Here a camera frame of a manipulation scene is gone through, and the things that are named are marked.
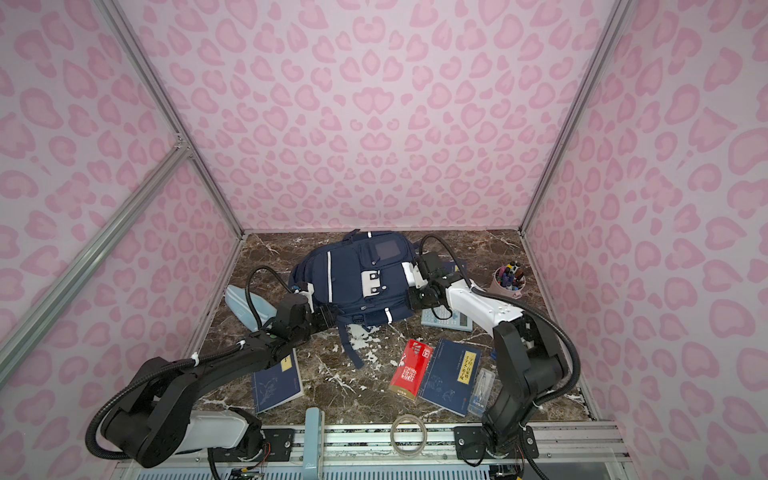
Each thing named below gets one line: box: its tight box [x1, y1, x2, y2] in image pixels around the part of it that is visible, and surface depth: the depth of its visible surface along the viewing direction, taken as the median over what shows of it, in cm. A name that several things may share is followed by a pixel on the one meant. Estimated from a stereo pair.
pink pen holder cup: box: [487, 266, 526, 299], surface depth 92 cm
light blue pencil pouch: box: [225, 284, 277, 332], surface depth 97 cm
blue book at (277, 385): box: [253, 348, 304, 415], surface depth 83 cm
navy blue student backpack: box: [289, 229, 417, 369], surface depth 102 cm
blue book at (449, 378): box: [419, 338, 482, 417], surface depth 84 cm
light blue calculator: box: [421, 305, 473, 332], surface depth 95 cm
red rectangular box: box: [389, 339, 435, 401], surface depth 87 cm
